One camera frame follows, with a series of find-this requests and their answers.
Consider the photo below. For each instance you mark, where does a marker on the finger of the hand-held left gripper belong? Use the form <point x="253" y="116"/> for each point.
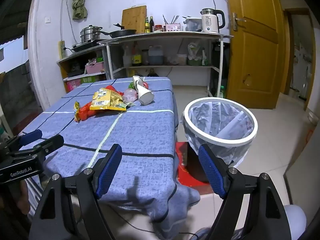
<point x="48" y="145"/>
<point x="31" y="136"/>

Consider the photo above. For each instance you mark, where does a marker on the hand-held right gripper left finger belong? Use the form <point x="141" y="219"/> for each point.
<point x="110" y="170"/>

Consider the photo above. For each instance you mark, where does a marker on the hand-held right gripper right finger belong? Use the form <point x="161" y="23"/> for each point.
<point x="212" y="172"/>

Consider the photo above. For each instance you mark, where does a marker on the red snack packet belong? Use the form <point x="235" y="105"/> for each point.
<point x="86" y="111"/>

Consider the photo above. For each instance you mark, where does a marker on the white bin with plastic liner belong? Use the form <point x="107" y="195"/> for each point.
<point x="220" y="120"/>

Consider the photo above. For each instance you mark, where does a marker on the yellow snack packet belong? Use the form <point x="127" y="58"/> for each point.
<point x="105" y="100"/>

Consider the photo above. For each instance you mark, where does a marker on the clear plastic wrapper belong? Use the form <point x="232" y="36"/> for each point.
<point x="130" y="95"/>

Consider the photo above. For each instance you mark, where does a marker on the large white paper cup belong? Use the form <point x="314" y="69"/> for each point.
<point x="146" y="96"/>

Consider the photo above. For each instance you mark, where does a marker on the green snack packet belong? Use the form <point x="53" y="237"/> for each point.
<point x="131" y="85"/>

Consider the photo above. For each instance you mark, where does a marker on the person's left hand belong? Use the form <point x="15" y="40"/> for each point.
<point x="23" y="197"/>

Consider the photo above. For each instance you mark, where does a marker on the red printed mat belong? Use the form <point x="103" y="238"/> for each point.
<point x="192" y="183"/>

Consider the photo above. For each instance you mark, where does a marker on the blue checked tablecloth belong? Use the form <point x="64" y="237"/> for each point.
<point x="140" y="130"/>

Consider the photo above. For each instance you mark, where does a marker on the pink packet pack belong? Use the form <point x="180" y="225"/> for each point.
<point x="73" y="83"/>

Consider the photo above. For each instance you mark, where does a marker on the wooden shelf unit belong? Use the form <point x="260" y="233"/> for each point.
<point x="63" y="67"/>

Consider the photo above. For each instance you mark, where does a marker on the green packet pack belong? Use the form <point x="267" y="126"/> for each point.
<point x="88" y="79"/>

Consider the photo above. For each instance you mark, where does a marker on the green dish soap bottle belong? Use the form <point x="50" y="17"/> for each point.
<point x="222" y="92"/>

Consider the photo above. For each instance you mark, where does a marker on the pink plastic basket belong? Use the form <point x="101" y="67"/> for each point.
<point x="95" y="68"/>

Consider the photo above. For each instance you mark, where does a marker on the yellow power strip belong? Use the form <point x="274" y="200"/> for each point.
<point x="62" y="50"/>

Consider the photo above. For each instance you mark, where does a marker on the black induction cooker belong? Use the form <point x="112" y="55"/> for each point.
<point x="83" y="46"/>

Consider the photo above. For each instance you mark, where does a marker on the large dark bottle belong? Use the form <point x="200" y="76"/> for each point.
<point x="152" y="73"/>

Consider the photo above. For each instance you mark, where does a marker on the white plastic bottle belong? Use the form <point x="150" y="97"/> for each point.
<point x="126" y="58"/>

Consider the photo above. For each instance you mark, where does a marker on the yellow label sauce bottle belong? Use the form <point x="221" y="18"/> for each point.
<point x="136" y="58"/>

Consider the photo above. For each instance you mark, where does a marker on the clear plastic tub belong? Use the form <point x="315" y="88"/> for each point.
<point x="181" y="60"/>

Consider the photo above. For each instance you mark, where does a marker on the steel steamer pot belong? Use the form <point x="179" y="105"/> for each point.
<point x="90" y="35"/>

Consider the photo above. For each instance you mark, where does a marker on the dark glass jar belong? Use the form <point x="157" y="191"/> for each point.
<point x="145" y="58"/>

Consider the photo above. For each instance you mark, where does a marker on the white and green plastic bag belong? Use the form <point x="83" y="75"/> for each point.
<point x="196" y="55"/>

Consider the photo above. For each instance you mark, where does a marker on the blue plastic jerrycan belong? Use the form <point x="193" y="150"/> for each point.
<point x="156" y="56"/>

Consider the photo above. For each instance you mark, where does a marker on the wooden door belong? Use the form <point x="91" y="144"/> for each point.
<point x="255" y="55"/>

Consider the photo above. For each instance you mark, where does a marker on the black frying pan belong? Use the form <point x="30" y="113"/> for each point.
<point x="122" y="33"/>

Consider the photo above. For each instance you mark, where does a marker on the white metal rack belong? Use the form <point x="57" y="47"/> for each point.
<point x="162" y="36"/>

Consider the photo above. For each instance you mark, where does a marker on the yellow oil bottle green cap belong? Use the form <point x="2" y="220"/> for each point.
<point x="147" y="26"/>

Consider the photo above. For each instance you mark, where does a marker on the clear plastic container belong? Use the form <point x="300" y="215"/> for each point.
<point x="193" y="25"/>

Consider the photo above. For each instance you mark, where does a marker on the red lid jar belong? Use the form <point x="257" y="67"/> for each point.
<point x="158" y="28"/>

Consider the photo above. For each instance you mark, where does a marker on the dark sauce bottle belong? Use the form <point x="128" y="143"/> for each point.
<point x="151" y="26"/>

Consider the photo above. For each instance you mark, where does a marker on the white electric kettle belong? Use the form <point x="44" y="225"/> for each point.
<point x="209" y="22"/>

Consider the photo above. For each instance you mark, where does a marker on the pink chopstick holder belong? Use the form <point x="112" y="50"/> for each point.
<point x="172" y="27"/>

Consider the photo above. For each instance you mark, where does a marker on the wooden cutting board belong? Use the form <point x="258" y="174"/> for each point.
<point x="133" y="20"/>

